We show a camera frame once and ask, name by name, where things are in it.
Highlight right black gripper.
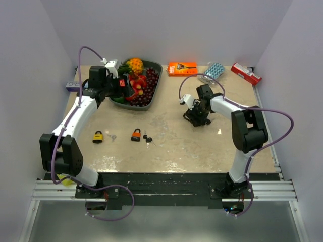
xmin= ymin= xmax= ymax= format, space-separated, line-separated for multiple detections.
xmin=185 ymin=100 xmax=209 ymax=126

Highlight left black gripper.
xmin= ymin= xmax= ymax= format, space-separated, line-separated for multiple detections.
xmin=102 ymin=74 xmax=135 ymax=98

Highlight black padlock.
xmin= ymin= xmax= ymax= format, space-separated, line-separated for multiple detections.
xmin=183 ymin=113 xmax=195 ymax=126

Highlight orange padlock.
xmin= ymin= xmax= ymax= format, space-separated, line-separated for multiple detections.
xmin=131 ymin=128 xmax=141 ymax=142

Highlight small silver key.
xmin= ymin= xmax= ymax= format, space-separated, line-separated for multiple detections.
xmin=107 ymin=134 xmax=117 ymax=142

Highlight black orange-padlock keys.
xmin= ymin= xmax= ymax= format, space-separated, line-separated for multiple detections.
xmin=143 ymin=130 xmax=155 ymax=149

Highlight yellow padlock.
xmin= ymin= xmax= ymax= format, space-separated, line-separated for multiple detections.
xmin=92 ymin=131 xmax=103 ymax=144

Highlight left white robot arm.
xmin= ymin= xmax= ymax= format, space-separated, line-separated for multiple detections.
xmin=39 ymin=60 xmax=135 ymax=198

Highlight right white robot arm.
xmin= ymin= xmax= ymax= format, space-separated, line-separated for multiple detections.
xmin=179 ymin=84 xmax=268 ymax=198

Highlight green avocado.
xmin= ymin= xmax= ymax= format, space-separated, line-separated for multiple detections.
xmin=112 ymin=97 xmax=125 ymax=104

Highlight small red cherries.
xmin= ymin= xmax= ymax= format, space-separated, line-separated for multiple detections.
xmin=127 ymin=74 xmax=147 ymax=101

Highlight purple grape bunch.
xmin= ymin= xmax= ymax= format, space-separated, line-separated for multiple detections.
xmin=128 ymin=68 xmax=159 ymax=107

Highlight toy pineapple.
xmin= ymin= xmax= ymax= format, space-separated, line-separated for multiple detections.
xmin=118 ymin=58 xmax=144 ymax=75

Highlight dark grey fruit tray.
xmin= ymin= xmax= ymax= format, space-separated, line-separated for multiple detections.
xmin=110 ymin=58 xmax=163 ymax=111

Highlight blue patterned sponge pack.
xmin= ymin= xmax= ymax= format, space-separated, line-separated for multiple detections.
xmin=198 ymin=63 xmax=225 ymax=84

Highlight orange razor box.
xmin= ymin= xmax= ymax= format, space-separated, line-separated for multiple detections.
xmin=167 ymin=62 xmax=198 ymax=77

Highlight red box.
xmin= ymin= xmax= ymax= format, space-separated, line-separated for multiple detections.
xmin=231 ymin=63 xmax=262 ymax=85

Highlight purple toothpaste box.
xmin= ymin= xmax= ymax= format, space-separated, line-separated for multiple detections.
xmin=66 ymin=80 xmax=88 ymax=92

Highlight yellow green bottle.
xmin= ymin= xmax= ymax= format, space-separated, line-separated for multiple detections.
xmin=57 ymin=175 xmax=74 ymax=187

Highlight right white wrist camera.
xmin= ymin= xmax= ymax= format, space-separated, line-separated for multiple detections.
xmin=179 ymin=94 xmax=195 ymax=110

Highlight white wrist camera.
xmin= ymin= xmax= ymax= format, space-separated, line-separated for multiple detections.
xmin=179 ymin=94 xmax=195 ymax=110
xmin=101 ymin=58 xmax=119 ymax=78

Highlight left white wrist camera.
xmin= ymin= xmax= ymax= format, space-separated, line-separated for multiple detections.
xmin=101 ymin=58 xmax=119 ymax=78

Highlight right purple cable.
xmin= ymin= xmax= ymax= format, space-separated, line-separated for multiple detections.
xmin=178 ymin=73 xmax=295 ymax=217

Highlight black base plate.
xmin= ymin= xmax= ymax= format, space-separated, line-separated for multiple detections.
xmin=44 ymin=172 xmax=281 ymax=211

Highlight aluminium frame rail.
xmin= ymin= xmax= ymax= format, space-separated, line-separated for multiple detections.
xmin=18 ymin=144 xmax=309 ymax=241

